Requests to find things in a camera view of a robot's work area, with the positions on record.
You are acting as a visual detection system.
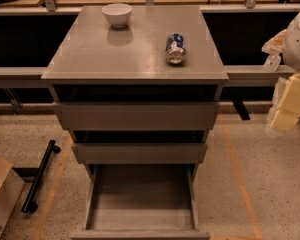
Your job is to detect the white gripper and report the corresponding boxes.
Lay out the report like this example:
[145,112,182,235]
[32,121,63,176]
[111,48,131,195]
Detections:
[261,29,300,138]

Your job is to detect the blue pepsi can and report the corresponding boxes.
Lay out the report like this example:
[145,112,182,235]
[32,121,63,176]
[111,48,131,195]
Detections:
[165,33,186,65]

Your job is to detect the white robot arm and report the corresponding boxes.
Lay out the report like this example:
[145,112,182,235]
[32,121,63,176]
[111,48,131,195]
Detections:
[262,12,300,138]

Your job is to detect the grey drawer cabinet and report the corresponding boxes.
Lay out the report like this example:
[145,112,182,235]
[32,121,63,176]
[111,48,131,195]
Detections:
[41,5,230,240]

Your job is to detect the open bottom grey drawer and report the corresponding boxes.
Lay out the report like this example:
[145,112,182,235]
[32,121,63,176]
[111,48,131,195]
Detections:
[69,164,211,240]

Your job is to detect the middle grey drawer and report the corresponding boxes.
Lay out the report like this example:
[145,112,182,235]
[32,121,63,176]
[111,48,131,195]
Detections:
[72,143,207,164]

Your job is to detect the top grey drawer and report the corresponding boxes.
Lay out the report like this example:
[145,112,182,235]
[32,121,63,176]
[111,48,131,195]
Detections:
[54,103,218,131]

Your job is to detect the clear sanitizer pump bottle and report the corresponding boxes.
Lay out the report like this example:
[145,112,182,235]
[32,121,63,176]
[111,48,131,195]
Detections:
[263,54,281,72]

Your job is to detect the white ceramic bowl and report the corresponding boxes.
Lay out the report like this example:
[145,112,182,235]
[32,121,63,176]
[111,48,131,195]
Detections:
[102,3,132,27]

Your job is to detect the brown cardboard box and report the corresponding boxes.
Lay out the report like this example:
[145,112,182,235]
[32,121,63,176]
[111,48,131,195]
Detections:
[0,155,24,237]

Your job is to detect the grey metal rail shelf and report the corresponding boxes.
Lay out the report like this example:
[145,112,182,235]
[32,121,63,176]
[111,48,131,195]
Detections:
[0,65,294,88]

